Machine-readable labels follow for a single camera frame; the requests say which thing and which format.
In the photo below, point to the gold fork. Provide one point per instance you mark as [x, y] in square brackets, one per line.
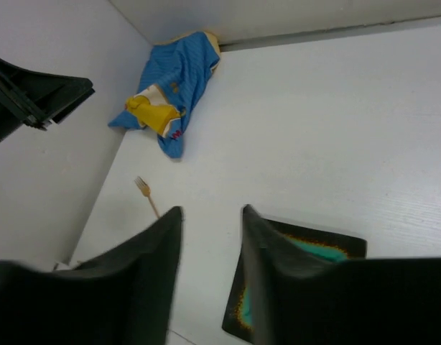
[146, 192]

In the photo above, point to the square green black plate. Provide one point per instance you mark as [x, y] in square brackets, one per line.
[331, 246]

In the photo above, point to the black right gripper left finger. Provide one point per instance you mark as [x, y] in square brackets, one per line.
[123, 296]

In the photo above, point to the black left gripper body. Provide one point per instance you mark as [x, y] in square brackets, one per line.
[37, 99]

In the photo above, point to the blue pikachu cloth napkin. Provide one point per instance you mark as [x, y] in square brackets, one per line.
[171, 84]

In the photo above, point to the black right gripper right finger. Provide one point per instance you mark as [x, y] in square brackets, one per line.
[297, 297]

